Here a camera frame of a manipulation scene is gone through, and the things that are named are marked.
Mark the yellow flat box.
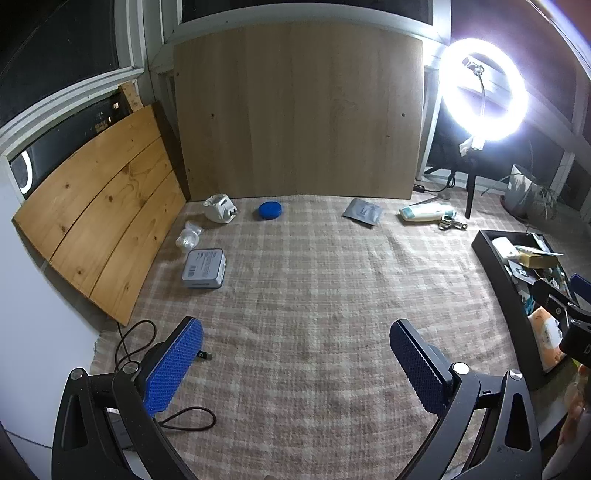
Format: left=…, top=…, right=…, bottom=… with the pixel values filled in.
left=515, top=244, right=565, bottom=269

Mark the grey flat box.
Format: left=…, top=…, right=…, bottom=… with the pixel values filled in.
left=181, top=248, right=227, bottom=291

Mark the pine wood board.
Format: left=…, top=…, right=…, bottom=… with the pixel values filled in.
left=11, top=102, right=188, bottom=326

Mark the black usb cable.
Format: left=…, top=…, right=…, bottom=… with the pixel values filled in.
left=113, top=319, right=218, bottom=435

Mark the black rectangular container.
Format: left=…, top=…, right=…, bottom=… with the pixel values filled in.
left=471, top=229, right=585, bottom=391

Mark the green spiky plant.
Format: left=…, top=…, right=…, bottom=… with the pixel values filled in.
left=482, top=138, right=563, bottom=228

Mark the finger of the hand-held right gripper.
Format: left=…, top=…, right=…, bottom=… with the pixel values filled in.
left=533, top=278, right=579, bottom=320
left=571, top=273, right=591, bottom=311

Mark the white ring light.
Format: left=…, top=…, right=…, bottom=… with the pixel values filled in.
left=436, top=38, right=539, bottom=143

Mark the black power cable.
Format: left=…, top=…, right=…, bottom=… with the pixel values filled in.
left=414, top=170, right=458, bottom=195

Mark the narrow wooden slat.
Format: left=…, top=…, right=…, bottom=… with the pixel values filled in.
left=119, top=82, right=144, bottom=114

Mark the orange tissue packet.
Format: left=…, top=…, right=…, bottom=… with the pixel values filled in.
left=526, top=308, right=570, bottom=374

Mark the white plug adapter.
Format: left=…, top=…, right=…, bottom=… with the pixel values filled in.
left=204, top=194, right=241, bottom=224

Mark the black light stand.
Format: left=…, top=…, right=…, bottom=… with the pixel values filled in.
left=464, top=138, right=484, bottom=220

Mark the silver foil pouch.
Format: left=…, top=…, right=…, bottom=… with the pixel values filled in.
left=342, top=198, right=384, bottom=228

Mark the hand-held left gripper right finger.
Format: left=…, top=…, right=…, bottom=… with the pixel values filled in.
left=389, top=318, right=543, bottom=480

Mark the light plywood panel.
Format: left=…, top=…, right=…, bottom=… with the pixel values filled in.
left=173, top=23, right=424, bottom=200

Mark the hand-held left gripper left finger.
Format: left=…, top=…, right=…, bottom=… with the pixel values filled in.
left=52, top=316, right=218, bottom=480

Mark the beige checked blanket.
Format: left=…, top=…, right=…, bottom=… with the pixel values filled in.
left=90, top=194, right=568, bottom=480

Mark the white small box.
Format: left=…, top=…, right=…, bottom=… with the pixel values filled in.
left=492, top=237, right=520, bottom=260

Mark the clear plastic bag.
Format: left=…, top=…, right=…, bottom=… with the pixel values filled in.
left=176, top=220, right=205, bottom=252

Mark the white plant pot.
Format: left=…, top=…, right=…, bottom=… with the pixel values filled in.
left=503, top=165, right=537, bottom=217

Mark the white squeeze tube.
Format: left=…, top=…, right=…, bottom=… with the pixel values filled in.
left=399, top=204, right=458, bottom=224

